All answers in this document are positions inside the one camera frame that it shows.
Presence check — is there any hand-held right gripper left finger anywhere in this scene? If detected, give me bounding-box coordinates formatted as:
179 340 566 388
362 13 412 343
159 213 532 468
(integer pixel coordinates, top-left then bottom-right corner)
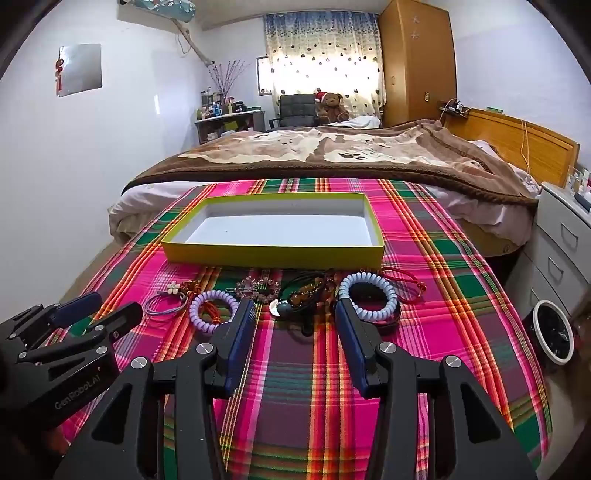
58 298 259 480

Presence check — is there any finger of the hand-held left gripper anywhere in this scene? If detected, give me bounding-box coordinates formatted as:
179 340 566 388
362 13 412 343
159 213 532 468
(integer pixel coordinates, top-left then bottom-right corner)
16 302 145 365
0 292 103 342

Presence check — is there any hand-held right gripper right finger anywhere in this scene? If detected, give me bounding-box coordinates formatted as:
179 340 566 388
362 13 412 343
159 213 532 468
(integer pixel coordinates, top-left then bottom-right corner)
333 298 539 480

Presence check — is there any purple spiral hair tie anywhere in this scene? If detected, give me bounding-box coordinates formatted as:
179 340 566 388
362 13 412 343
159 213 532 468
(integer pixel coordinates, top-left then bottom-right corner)
189 290 241 334

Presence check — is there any pink rhinestone hair clip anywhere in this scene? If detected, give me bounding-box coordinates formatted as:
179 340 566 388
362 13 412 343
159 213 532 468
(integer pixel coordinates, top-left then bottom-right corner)
226 276 281 304

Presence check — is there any grey hair tie with flower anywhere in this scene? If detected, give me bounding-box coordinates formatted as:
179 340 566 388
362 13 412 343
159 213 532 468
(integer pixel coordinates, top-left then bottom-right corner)
144 281 192 317

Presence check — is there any light blue spiral hair tie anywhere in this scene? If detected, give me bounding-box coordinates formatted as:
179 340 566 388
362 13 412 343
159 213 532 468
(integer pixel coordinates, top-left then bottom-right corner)
339 272 399 324

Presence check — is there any red knotted cord bracelet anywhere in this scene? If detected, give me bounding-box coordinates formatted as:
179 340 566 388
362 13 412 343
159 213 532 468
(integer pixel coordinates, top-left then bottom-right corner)
179 278 236 326

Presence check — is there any yellow-green shallow cardboard box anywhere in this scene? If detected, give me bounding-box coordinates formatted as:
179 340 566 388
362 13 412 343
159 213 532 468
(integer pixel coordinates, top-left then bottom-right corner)
161 192 385 269

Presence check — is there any pink green plaid cloth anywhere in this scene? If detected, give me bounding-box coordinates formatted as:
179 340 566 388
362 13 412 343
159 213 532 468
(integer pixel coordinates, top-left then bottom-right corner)
48 178 552 480

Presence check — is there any bed with white sheet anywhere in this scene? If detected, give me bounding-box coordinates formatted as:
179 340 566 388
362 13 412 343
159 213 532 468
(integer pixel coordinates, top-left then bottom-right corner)
108 115 541 259

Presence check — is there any brown patterned fleece blanket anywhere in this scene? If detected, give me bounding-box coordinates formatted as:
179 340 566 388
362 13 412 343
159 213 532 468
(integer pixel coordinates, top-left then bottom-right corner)
122 119 541 206

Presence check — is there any small cluttered desk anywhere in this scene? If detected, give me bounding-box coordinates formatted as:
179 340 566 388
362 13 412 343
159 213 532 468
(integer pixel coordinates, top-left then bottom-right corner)
195 109 267 145

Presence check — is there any black office chair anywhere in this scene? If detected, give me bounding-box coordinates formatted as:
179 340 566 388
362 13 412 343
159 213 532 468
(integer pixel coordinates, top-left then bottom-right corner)
269 93 319 128

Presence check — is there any group of small bottles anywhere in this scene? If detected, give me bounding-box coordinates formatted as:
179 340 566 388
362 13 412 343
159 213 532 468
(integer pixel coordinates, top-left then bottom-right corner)
198 90 250 118

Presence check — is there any grey drawer nightstand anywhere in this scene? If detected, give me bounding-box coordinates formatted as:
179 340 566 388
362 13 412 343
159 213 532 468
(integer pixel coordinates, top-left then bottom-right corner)
519 181 591 324

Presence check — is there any brown teddy bear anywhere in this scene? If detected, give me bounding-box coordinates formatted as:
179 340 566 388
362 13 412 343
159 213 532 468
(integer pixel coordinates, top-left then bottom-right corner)
314 90 350 124

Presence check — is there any vase of bare branches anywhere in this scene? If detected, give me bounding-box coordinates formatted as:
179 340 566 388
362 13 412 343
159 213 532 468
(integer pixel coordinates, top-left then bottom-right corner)
207 60 250 109

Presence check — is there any wooden headboard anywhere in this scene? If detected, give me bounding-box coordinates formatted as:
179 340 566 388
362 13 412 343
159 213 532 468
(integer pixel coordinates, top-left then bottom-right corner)
443 107 580 188

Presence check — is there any wrapped air conditioner pipe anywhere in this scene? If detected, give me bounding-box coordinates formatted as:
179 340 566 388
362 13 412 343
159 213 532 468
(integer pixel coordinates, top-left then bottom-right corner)
173 18 215 65

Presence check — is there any nightstand clutter of small packages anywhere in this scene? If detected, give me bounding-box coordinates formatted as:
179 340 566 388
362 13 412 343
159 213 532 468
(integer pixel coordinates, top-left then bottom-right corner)
573 168 591 204

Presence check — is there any spotted window curtain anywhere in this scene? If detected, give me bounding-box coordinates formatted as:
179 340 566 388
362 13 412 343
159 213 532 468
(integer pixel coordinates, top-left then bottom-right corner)
264 12 386 118

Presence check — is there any wooden wardrobe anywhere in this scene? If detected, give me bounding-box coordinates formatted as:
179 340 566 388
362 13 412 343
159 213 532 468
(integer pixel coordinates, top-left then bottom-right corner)
379 0 458 127

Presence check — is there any red looped cord bracelet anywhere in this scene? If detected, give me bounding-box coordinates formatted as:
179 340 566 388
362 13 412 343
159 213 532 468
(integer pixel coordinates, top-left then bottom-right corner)
360 265 426 305

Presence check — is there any white wall sheet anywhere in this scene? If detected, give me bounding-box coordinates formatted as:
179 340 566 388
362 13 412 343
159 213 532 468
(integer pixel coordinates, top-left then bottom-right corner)
58 44 102 97

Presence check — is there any covered wall air conditioner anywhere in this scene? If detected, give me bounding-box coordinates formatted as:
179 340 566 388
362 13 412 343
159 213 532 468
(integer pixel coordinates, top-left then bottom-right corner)
117 0 197 24

